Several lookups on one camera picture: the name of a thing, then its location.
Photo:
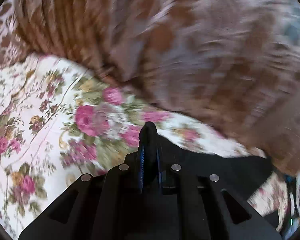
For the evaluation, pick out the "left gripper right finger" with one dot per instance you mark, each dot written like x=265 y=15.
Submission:
x=205 y=196

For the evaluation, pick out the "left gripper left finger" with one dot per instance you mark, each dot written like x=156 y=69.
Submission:
x=103 y=207

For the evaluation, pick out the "black pants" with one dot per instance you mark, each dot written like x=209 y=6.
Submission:
x=171 y=193

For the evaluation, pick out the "floral bed sheet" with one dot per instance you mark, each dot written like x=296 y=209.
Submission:
x=57 y=122

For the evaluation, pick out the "brown patterned curtain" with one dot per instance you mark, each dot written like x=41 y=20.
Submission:
x=233 y=64

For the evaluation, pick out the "blue bag with strap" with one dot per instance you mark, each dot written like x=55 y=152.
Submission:
x=292 y=209

